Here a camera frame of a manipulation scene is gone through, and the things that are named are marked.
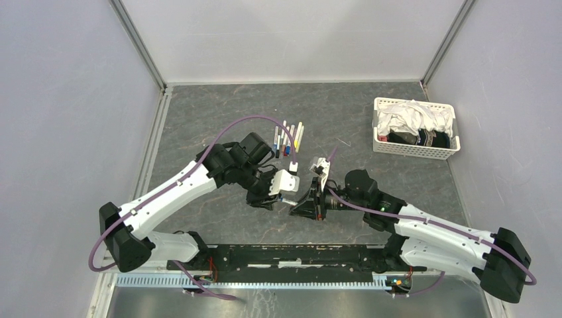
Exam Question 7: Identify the white marker upper left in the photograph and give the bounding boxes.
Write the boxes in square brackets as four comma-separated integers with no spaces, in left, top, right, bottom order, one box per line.
[280,120,287,145]

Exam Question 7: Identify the white marker pale yellow cap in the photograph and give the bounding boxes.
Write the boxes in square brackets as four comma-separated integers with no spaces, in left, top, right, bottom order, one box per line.
[295,125,305,153]

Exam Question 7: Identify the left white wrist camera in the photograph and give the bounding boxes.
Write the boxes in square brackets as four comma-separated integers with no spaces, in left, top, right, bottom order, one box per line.
[268,163,300,196]

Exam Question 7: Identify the dark cloth in basket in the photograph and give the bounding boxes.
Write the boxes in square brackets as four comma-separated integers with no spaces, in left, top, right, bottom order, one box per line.
[386,129,450,148]

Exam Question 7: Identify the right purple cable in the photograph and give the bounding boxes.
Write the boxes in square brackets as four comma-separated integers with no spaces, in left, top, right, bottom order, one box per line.
[325,145,537,297]

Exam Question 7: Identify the white cable comb strip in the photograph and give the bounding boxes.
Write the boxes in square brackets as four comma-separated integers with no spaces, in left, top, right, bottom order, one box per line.
[115,273,392,291]

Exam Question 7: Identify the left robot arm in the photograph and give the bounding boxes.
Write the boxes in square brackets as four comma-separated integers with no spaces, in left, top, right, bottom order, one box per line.
[95,132,300,272]

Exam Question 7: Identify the white marker blue cap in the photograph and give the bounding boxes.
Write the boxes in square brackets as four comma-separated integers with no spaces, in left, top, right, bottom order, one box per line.
[290,125,296,153]

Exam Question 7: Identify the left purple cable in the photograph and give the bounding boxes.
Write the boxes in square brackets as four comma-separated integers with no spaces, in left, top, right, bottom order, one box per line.
[88,115,300,301]

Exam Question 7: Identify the purple cable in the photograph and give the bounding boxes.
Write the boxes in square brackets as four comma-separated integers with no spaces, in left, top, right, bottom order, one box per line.
[88,115,300,301]
[325,145,537,297]

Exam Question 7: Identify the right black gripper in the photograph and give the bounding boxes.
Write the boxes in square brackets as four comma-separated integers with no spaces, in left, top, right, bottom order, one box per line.
[289,177,366,221]

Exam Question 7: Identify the white pen blue cap barcode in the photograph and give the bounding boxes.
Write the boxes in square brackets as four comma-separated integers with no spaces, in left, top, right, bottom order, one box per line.
[281,198,298,206]

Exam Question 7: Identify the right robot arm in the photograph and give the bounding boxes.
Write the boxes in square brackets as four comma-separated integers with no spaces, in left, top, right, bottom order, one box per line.
[311,168,536,303]

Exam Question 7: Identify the white cloth in basket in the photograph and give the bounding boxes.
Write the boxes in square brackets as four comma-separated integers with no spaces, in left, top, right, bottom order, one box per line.
[376,100,456,136]

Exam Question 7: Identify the white plastic basket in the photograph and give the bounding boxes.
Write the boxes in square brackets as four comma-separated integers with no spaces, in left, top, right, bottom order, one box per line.
[372,97,461,160]

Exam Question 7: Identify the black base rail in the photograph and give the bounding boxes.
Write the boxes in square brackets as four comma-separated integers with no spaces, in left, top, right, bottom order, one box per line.
[182,244,427,283]

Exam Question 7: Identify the white marker brown cap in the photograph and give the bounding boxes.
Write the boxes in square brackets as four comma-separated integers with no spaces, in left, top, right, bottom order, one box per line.
[283,134,290,156]

